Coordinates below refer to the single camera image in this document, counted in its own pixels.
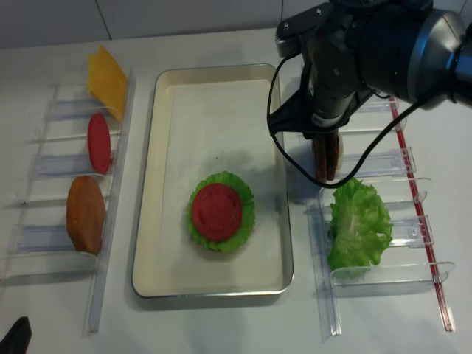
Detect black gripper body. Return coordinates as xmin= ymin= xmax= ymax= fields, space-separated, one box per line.
xmin=267 ymin=7 xmax=372 ymax=138

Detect meat patty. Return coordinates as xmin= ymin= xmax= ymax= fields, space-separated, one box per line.
xmin=312 ymin=136 xmax=327 ymax=183
xmin=325 ymin=131 xmax=339 ymax=181

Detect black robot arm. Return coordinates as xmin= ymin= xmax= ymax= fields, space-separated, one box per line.
xmin=268 ymin=1 xmax=471 ymax=138

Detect lettuce leaf in rack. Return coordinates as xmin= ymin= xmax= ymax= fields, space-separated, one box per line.
xmin=327 ymin=178 xmax=393 ymax=271

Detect lettuce leaf on tray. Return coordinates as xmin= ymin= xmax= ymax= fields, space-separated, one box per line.
xmin=186 ymin=171 xmax=256 ymax=254

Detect tomato slice on tray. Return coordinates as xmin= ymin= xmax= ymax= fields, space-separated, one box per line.
xmin=191 ymin=183 xmax=243 ymax=242

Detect yellow cheese slices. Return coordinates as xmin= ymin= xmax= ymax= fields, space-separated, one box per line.
xmin=88 ymin=46 xmax=128 ymax=122

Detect red tomato slice in rack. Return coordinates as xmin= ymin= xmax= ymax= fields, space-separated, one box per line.
xmin=87 ymin=113 xmax=111 ymax=175

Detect right clear acrylic rack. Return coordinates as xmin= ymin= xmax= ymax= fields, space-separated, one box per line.
xmin=288 ymin=98 xmax=456 ymax=339

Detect clear acrylic rack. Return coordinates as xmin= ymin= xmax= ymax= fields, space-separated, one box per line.
xmin=288 ymin=98 xmax=456 ymax=339
xmin=1 ymin=74 xmax=136 ymax=333

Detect cream metal tray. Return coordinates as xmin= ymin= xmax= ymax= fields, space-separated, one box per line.
xmin=131 ymin=64 xmax=294 ymax=298

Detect brown bun top in rack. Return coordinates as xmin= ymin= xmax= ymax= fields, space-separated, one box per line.
xmin=66 ymin=176 xmax=105 ymax=256

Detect left clear acrylic rack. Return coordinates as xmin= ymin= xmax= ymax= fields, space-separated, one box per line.
xmin=1 ymin=74 xmax=136 ymax=333

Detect black object at corner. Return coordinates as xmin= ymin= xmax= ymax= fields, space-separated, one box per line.
xmin=0 ymin=316 xmax=32 ymax=354

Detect black cable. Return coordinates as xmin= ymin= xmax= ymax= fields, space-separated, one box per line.
xmin=265 ymin=55 xmax=458 ymax=189

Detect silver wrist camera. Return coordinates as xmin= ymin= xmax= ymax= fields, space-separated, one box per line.
xmin=275 ymin=2 xmax=333 ymax=58

